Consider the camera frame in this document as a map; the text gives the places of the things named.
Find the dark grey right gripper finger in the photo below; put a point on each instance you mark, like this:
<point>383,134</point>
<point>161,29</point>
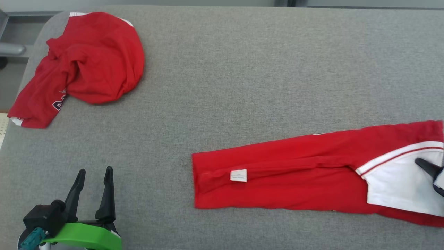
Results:
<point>440,191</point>
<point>430,167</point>

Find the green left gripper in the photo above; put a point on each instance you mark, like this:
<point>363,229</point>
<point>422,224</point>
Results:
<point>86,236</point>

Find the red white striped trousers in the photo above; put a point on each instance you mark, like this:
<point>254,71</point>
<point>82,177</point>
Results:
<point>295,173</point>

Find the red shorts with white trim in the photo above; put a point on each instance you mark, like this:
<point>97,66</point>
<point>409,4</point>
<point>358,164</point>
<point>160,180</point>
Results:
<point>100,59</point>

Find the white perforated mat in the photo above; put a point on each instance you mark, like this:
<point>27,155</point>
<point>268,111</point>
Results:
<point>2,128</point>

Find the black caster wheel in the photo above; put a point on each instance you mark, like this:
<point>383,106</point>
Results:
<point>2,63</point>

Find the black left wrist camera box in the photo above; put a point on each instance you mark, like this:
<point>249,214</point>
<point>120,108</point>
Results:
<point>43,217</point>

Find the grey metal cart frame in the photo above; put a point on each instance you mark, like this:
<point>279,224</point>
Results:
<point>12,49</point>

